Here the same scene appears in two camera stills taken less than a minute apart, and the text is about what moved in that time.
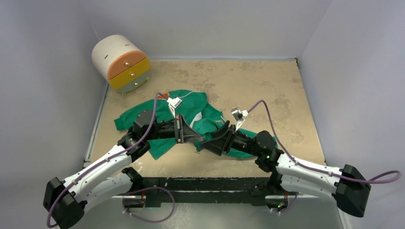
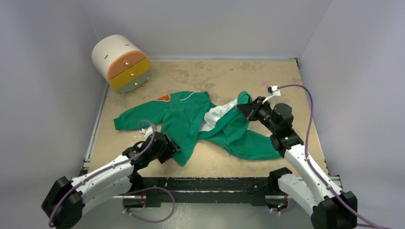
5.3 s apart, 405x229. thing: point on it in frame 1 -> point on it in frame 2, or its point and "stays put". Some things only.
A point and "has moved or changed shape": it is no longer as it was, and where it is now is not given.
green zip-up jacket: x=182 y=116 has moved or changed shape
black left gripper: x=185 y=133 -> x=170 y=148
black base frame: x=198 y=191 stays put
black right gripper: x=228 y=140 -> x=254 y=107
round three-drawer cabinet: x=122 y=61 stays put
